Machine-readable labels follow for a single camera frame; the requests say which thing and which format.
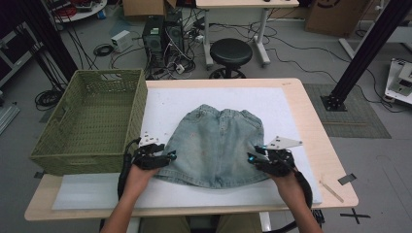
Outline wooden desk white legs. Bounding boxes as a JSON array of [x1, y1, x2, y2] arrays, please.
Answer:
[[194, 0, 300, 67]]

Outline white equipment platform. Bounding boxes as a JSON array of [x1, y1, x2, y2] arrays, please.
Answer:
[[384, 57, 412, 106]]

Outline large cardboard box black print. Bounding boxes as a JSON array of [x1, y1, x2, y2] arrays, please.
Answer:
[[304, 0, 373, 37]]

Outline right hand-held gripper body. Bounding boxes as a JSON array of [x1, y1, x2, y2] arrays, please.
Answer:
[[257, 135, 304, 179]]

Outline gripper black corrugated cable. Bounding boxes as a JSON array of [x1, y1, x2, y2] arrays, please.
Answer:
[[263, 169, 314, 233], [117, 138, 142, 201]]

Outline person's left hand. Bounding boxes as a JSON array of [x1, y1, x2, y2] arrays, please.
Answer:
[[124, 164, 162, 197]]

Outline small black cable coil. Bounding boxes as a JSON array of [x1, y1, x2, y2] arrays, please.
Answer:
[[92, 43, 115, 57]]

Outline black metal post with base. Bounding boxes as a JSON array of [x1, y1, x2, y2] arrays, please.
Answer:
[[320, 0, 412, 113]]

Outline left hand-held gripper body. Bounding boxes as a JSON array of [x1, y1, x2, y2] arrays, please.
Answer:
[[130, 131, 171, 171]]

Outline black computer tower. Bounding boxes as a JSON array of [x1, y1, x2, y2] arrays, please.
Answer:
[[141, 15, 167, 69], [164, 23, 186, 62]]

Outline white foam mat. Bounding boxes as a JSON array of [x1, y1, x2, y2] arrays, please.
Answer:
[[51, 86, 324, 212]]

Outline large black cable coil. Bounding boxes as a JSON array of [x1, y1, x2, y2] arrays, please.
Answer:
[[34, 88, 66, 112]]

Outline black tape piece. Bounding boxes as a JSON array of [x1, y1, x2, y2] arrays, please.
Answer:
[[337, 173, 358, 186]]

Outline round white table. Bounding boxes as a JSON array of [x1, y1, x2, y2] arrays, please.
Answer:
[[45, 0, 108, 23]]

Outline thin wooden stick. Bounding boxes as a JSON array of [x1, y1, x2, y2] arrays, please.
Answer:
[[319, 179, 345, 204]]

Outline grey gridded floor mat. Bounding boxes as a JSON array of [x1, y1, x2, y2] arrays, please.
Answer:
[[302, 83, 393, 140]]

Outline green woven basket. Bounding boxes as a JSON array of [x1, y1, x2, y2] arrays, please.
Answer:
[[29, 68, 149, 177]]

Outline person's right hand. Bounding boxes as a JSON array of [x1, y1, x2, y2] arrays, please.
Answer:
[[270, 170, 308, 209]]

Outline small white box device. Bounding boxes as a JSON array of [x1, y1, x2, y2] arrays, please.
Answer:
[[110, 29, 134, 53]]

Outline grey metal rack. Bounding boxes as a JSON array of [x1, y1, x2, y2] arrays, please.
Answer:
[[0, 22, 43, 88]]

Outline left gripper black corrugated cable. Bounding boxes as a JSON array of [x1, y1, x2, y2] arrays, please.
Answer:
[[117, 138, 142, 201]]

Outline right gripper black corrugated cable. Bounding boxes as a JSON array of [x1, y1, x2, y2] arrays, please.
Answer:
[[263, 169, 314, 233]]

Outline plain cardboard box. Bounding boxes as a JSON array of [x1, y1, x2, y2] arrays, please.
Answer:
[[121, 0, 178, 17]]

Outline black round stool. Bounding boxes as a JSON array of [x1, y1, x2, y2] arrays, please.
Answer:
[[208, 38, 254, 80]]

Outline light wooden table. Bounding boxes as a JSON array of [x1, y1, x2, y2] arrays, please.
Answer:
[[23, 77, 360, 222]]

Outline black cable bundle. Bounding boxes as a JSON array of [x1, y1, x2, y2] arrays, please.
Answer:
[[312, 209, 326, 229]]

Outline aluminium profile rail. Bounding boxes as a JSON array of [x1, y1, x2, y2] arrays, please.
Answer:
[[0, 105, 20, 135]]

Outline light blue denim skirt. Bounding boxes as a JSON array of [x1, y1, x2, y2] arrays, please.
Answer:
[[154, 103, 271, 190]]

